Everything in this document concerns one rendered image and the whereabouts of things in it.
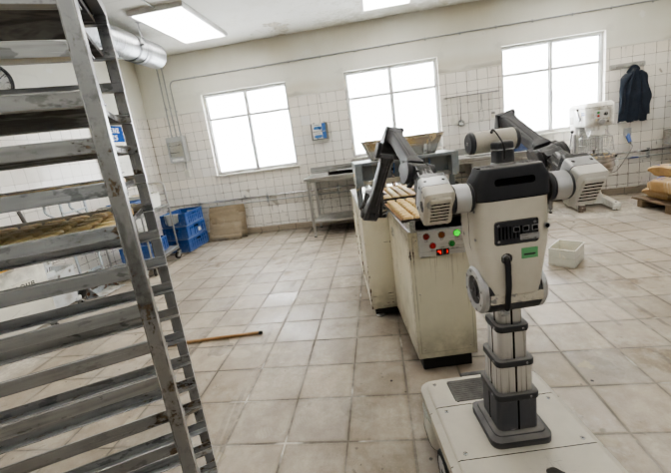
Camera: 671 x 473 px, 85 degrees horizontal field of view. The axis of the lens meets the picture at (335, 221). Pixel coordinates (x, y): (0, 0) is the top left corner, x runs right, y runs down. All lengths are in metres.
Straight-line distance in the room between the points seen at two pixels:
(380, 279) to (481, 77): 4.11
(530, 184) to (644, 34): 5.96
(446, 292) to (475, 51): 4.60
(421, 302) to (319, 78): 4.53
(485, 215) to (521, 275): 0.23
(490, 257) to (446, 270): 0.87
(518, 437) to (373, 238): 1.56
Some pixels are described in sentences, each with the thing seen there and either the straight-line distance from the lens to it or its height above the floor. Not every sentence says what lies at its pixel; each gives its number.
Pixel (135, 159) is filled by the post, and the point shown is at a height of 1.38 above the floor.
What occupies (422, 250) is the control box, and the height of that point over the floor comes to 0.74.
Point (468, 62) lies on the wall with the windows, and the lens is 6.15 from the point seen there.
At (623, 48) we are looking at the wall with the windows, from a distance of 6.94.
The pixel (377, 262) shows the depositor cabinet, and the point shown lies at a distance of 2.72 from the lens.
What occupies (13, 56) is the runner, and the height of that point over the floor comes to 1.58.
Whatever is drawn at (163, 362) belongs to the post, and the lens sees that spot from 0.95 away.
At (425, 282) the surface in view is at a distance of 2.07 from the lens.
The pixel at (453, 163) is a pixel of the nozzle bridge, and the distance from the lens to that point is 2.69.
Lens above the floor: 1.36
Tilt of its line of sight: 12 degrees down
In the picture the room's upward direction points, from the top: 8 degrees counter-clockwise
